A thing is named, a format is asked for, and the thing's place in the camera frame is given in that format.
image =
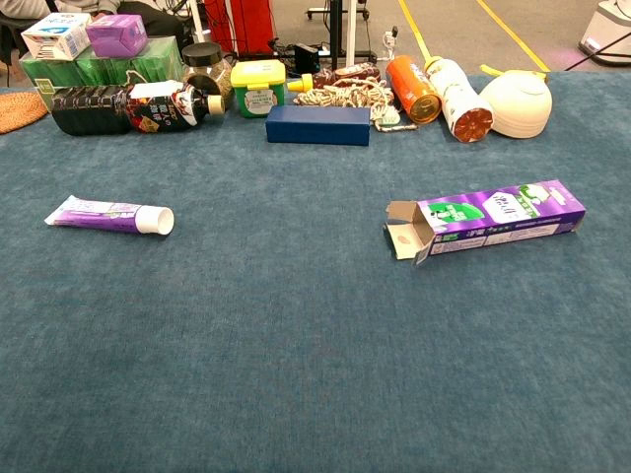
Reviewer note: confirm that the purple toothpaste carton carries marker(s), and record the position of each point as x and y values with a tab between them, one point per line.
493	222

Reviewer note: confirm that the purple toothpaste tube white cap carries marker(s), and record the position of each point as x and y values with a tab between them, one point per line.
98	217

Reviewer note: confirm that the dark blue rectangular box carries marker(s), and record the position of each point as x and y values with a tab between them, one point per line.
315	125

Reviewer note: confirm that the blue table cloth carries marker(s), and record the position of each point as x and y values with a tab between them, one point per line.
296	320

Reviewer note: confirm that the green container yellow lid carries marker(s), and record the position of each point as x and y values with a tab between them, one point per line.
256	93

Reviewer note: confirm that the brown sauce bottle yellow cap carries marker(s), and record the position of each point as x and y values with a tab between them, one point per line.
345	75

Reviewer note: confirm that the orange drink can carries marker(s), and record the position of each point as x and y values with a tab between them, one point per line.
411	84

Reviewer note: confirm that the white tea bottle yellow cap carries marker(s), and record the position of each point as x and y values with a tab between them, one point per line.
458	93

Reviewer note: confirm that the white pole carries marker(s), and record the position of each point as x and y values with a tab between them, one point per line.
350	29

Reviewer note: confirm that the white power strip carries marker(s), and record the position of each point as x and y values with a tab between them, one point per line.
390	38

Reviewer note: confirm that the glass jar black lid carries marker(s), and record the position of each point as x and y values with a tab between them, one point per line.
202	56

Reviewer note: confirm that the black caster cart base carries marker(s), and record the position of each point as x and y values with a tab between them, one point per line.
320	11

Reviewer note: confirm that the beige bowl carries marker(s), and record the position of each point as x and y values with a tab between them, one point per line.
517	106

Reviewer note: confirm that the white stand leg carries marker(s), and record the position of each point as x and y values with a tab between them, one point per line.
198	20

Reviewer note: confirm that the dark coffee bottle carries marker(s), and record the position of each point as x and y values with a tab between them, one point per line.
98	111

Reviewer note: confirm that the green carton pack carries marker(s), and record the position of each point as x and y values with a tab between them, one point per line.
98	69

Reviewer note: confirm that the purple drink carton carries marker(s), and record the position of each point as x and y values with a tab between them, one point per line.
116	37

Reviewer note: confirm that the round woven coaster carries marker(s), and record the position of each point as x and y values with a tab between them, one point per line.
17	113

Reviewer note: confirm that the white blue milk carton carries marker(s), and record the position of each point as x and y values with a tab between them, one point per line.
54	37

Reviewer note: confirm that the white machine base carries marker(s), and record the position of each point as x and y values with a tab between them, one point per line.
606	34

